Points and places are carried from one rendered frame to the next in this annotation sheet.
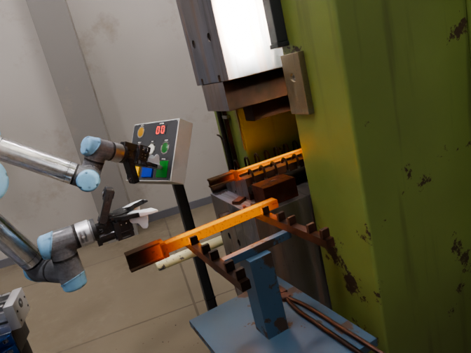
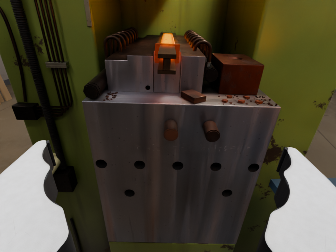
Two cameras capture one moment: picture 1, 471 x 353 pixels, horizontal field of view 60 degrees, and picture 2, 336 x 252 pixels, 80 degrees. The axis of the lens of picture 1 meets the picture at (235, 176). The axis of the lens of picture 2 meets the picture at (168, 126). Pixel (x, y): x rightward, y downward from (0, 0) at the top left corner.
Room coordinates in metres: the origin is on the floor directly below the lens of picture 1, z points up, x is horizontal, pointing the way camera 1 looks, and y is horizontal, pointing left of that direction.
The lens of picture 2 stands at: (1.23, 0.38, 1.06)
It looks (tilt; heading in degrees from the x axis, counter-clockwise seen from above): 29 degrees down; 291
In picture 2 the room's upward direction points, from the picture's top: 2 degrees clockwise
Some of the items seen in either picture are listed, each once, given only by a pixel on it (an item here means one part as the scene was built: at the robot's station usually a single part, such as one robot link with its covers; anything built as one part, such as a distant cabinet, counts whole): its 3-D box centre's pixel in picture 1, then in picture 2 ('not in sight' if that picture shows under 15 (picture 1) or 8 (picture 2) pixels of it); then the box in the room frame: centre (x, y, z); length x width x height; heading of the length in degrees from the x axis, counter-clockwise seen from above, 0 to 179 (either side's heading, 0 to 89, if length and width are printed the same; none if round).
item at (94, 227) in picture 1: (112, 225); not in sight; (1.21, 0.41, 0.97); 0.12 x 0.08 x 0.09; 111
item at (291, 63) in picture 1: (296, 83); not in sight; (1.15, -0.23, 1.27); 0.09 x 0.02 x 0.17; 21
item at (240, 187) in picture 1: (284, 166); (159, 54); (1.48, -0.19, 0.96); 0.42 x 0.20 x 0.09; 111
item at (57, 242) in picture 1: (59, 243); not in sight; (1.16, 0.56, 0.97); 0.11 x 0.08 x 0.09; 111
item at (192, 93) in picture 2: (239, 200); (193, 96); (1.32, 0.01, 0.92); 0.04 x 0.03 x 0.01; 143
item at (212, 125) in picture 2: not in sight; (211, 131); (1.27, 0.04, 0.87); 0.04 x 0.03 x 0.03; 111
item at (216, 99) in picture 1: (267, 83); not in sight; (1.48, -0.19, 1.27); 0.42 x 0.20 x 0.10; 111
